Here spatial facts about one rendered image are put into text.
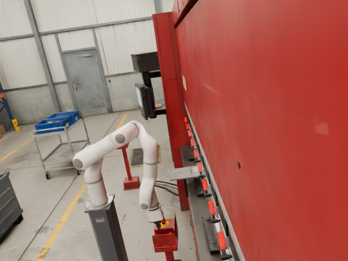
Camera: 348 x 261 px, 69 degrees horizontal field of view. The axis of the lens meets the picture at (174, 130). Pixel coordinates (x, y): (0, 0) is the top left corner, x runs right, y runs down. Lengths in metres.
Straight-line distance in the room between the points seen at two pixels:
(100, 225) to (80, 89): 7.62
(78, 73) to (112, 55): 1.29
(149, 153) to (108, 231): 0.75
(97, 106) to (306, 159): 9.05
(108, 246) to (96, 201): 0.38
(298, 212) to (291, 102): 0.15
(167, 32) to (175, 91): 0.60
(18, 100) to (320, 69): 10.18
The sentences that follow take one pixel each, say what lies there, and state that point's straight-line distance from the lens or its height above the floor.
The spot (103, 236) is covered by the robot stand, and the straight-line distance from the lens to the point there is 2.06.
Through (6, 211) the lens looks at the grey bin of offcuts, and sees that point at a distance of 3.98.
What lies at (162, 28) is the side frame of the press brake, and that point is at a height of 2.16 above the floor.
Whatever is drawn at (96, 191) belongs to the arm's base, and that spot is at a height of 1.12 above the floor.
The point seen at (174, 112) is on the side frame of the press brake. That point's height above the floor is 1.29.
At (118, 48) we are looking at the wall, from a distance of 8.87.
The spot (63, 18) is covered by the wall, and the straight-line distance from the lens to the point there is 9.34.
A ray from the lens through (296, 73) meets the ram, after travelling 0.33.
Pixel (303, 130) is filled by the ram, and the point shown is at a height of 1.89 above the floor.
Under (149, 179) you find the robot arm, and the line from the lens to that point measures 1.61.
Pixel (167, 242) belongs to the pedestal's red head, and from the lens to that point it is 1.90.
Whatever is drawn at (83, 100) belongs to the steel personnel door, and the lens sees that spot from 9.37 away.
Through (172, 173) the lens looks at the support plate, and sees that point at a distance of 2.13.
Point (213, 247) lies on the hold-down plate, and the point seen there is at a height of 0.91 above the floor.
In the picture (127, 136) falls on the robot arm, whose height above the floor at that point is 1.54.
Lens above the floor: 2.01
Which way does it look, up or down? 19 degrees down
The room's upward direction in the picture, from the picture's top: 8 degrees counter-clockwise
